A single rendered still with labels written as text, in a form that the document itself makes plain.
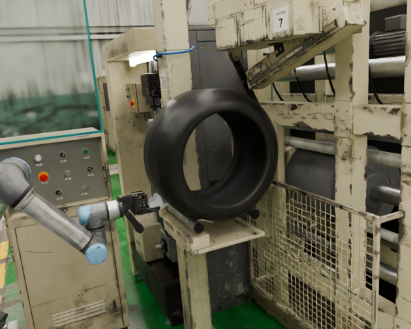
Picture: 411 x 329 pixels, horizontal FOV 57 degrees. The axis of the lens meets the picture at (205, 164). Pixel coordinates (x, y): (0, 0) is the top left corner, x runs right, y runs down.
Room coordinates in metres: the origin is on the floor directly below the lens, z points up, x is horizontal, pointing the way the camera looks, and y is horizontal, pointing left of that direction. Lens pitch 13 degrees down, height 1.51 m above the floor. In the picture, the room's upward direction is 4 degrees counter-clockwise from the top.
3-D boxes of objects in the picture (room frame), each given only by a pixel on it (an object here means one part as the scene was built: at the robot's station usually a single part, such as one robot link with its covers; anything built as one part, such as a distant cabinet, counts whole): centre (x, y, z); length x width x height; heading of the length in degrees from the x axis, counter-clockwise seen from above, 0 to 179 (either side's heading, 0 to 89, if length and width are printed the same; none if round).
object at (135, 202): (1.48, 0.31, 1.03); 0.12 x 0.08 x 0.09; 114
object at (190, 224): (1.65, 0.12, 0.90); 0.35 x 0.05 x 0.05; 24
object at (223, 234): (1.72, -0.01, 0.80); 0.37 x 0.36 x 0.02; 114
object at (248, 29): (1.72, -0.33, 1.71); 0.61 x 0.25 x 0.15; 24
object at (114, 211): (1.45, 0.38, 1.03); 0.08 x 0.05 x 0.08; 24
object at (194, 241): (1.66, 0.12, 0.84); 0.36 x 0.09 x 0.06; 24
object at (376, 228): (1.64, -0.40, 0.65); 0.90 x 0.02 x 0.70; 24
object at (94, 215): (1.41, 0.45, 1.03); 0.11 x 0.08 x 0.09; 114
